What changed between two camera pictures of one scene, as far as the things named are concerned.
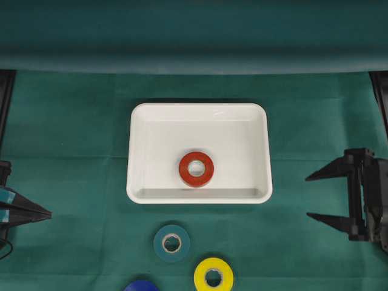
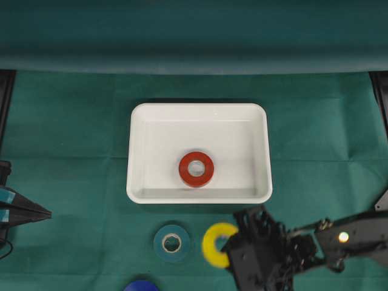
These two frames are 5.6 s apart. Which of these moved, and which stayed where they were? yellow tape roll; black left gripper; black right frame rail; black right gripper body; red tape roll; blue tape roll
Moved: yellow tape roll; black right gripper body
Stayed: black right frame rail; black left gripper; blue tape roll; red tape roll
